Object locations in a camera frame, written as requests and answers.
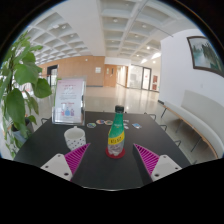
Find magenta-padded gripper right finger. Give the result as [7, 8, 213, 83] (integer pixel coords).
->
[132, 142, 183, 186]

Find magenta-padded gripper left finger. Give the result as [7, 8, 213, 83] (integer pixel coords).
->
[40, 142, 94, 183]

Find green plastic drink bottle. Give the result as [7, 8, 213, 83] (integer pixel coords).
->
[107, 105, 126, 157]

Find white dotted cup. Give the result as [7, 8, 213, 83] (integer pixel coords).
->
[63, 125, 87, 151]

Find long white bench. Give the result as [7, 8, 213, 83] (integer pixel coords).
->
[162, 89, 224, 160]

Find clear acrylic sign stand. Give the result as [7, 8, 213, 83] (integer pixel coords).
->
[51, 77, 87, 127]

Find potted green leafy plant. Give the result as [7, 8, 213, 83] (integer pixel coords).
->
[0, 30, 53, 160]

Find framed landscape picture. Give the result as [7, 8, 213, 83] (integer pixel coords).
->
[186, 35, 224, 78]

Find ceiling lights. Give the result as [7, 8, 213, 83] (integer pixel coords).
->
[49, 16, 163, 64]

